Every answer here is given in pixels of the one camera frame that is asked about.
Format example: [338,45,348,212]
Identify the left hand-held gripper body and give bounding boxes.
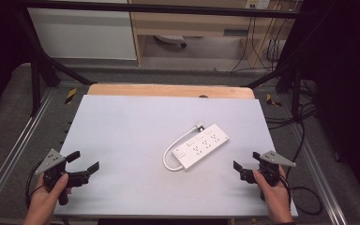
[35,148,90,206]

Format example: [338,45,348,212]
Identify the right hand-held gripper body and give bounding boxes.
[239,150,297,201]

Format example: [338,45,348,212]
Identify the white power strip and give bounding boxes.
[172,123,231,171]

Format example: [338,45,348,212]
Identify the person's right hand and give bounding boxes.
[252,164,294,225]

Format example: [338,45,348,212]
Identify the person's left hand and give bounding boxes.
[22,172,73,225]

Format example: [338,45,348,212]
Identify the white board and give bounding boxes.
[53,94,299,219]

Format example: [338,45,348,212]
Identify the wooden table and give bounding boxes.
[86,82,256,100]

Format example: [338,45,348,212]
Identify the white cabinet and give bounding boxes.
[27,0,138,61]

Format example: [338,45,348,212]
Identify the white chair base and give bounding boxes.
[154,34,188,50]

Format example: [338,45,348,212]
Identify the light wooden desk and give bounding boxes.
[127,0,298,68]

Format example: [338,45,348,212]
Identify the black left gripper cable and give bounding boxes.
[24,161,46,210]

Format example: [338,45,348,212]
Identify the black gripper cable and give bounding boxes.
[24,161,46,210]
[279,120,323,217]

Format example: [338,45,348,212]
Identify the aluminium floor rail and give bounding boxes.
[292,123,349,225]
[0,88,57,207]

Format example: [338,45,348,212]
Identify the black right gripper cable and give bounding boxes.
[279,120,323,217]

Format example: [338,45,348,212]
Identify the black floor cables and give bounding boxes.
[263,78,320,130]

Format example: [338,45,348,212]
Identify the white power strip cable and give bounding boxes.
[162,128,199,173]

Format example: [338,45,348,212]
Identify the black hanging cables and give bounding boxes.
[230,0,292,74]

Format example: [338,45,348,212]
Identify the white wall socket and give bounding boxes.
[244,0,271,10]

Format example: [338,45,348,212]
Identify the black metal frame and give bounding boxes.
[12,0,313,118]

